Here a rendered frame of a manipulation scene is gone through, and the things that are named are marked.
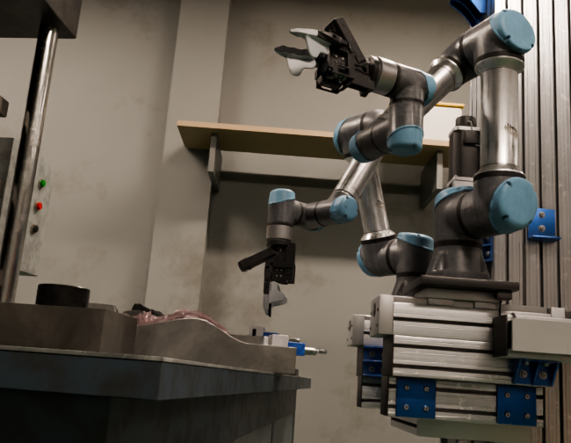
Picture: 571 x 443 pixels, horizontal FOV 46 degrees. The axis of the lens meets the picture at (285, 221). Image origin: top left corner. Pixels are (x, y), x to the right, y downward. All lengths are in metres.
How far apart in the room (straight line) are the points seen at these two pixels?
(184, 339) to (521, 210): 0.78
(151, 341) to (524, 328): 0.77
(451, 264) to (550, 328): 0.26
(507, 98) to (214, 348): 0.87
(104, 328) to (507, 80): 1.08
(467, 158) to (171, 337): 1.01
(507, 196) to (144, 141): 2.98
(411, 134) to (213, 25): 3.00
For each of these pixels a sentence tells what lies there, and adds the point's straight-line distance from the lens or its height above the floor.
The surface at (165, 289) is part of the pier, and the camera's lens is 3.84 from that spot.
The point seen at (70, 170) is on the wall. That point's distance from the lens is 4.25.
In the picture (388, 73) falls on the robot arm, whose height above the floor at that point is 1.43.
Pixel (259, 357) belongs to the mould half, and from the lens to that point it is 1.42.
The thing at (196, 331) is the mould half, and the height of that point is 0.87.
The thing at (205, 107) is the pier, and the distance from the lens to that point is 4.10.
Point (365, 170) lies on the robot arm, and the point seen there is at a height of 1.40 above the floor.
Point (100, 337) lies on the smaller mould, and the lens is 1.03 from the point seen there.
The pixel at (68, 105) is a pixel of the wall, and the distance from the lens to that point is 4.39.
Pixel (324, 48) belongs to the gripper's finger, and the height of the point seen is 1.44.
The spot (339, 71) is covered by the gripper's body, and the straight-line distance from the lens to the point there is 1.40.
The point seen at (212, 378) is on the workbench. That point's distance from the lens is 0.83.
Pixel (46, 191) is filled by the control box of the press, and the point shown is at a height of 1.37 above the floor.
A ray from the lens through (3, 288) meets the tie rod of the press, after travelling 2.06.
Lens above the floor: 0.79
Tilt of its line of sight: 13 degrees up
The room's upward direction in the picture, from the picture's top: 4 degrees clockwise
